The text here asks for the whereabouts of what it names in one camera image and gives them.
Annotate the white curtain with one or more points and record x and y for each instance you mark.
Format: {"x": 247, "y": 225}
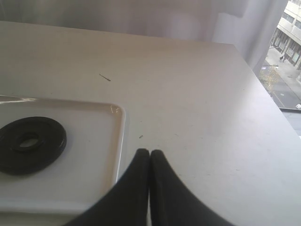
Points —
{"x": 247, "y": 24}

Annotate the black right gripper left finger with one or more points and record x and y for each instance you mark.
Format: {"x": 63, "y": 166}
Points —
{"x": 126, "y": 204}

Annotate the building outside window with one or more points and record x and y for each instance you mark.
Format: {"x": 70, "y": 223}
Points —
{"x": 281, "y": 71}

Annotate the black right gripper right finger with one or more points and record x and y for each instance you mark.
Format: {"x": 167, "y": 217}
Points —
{"x": 172, "y": 203}

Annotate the black weight plate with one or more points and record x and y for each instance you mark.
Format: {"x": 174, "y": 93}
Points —
{"x": 30, "y": 144}

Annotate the white plastic tray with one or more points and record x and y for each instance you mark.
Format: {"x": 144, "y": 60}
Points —
{"x": 87, "y": 168}

